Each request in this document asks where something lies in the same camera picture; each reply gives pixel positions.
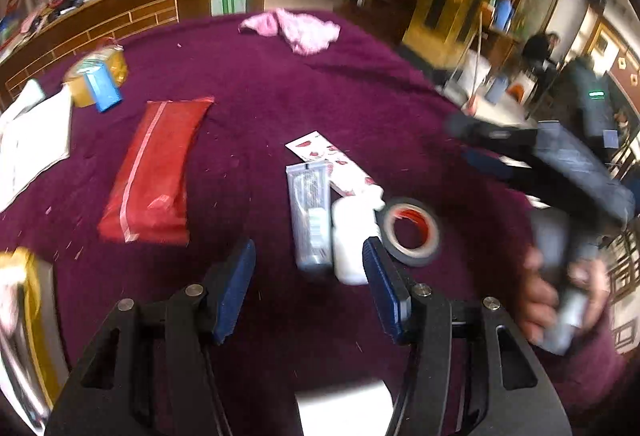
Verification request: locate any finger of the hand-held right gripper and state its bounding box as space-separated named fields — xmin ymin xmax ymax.
xmin=446 ymin=111 xmax=540 ymax=148
xmin=462 ymin=149 xmax=531 ymax=188

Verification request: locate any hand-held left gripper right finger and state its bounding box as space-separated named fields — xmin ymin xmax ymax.
xmin=362 ymin=235 xmax=572 ymax=436

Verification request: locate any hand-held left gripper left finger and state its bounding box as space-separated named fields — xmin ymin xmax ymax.
xmin=45 ymin=237 xmax=257 ymax=436

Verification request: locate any white plastic bottle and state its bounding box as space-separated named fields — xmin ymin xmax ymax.
xmin=331 ymin=196 xmax=383 ymax=286

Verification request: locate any grey tube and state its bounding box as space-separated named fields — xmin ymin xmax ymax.
xmin=286 ymin=161 xmax=335 ymax=273

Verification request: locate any person's right hand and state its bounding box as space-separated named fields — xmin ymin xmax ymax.
xmin=517 ymin=249 xmax=610 ymax=347

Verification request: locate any black tape roll red core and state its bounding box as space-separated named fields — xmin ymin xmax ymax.
xmin=375 ymin=197 xmax=443 ymax=267

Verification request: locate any red foil packet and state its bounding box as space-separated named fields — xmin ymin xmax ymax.
xmin=96 ymin=96 xmax=216 ymax=246

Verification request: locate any maroon velvet tablecloth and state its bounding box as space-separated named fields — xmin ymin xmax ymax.
xmin=0 ymin=9 xmax=626 ymax=436

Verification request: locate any pink cloth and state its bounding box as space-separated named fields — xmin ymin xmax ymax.
xmin=238 ymin=8 xmax=342 ymax=56

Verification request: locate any blue battery pack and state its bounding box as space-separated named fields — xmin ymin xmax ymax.
xmin=82 ymin=66 xmax=123 ymax=113

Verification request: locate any white notebook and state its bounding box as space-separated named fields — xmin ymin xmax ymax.
xmin=0 ymin=79 xmax=74 ymax=213

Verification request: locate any yellow packing tape roll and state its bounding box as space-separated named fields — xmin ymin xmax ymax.
xmin=62 ymin=44 xmax=129 ymax=108

